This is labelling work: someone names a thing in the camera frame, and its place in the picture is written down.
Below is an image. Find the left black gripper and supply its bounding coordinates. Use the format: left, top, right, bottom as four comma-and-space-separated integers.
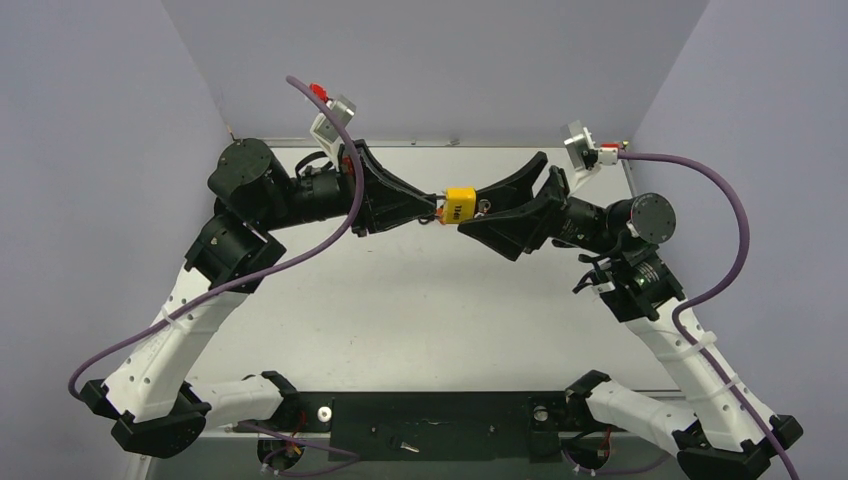
257, 139, 437, 237

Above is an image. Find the yellow padlock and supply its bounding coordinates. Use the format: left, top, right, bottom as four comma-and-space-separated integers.
440, 187, 477, 224

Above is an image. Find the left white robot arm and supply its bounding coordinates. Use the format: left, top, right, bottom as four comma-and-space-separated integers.
79, 138, 437, 458

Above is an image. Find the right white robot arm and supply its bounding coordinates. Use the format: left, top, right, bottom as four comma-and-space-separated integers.
458, 154, 803, 479

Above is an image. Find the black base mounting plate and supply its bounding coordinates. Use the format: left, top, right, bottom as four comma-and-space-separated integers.
256, 390, 607, 463

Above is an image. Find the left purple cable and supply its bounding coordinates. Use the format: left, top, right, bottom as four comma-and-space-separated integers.
68, 74, 367, 400

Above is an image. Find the purple cable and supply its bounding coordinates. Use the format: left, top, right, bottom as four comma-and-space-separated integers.
68, 74, 367, 400
616, 149, 802, 480

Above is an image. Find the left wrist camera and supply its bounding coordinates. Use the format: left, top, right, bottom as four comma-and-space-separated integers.
308, 84, 358, 158

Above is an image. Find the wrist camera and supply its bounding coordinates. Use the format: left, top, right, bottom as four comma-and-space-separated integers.
308, 84, 358, 158
561, 121, 620, 193

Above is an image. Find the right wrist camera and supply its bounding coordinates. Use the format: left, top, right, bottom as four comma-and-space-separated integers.
561, 121, 620, 193

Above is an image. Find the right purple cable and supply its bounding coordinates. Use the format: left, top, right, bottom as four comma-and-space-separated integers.
616, 149, 802, 480

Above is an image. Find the aluminium frame rail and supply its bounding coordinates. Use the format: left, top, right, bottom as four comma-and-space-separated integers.
135, 390, 735, 440

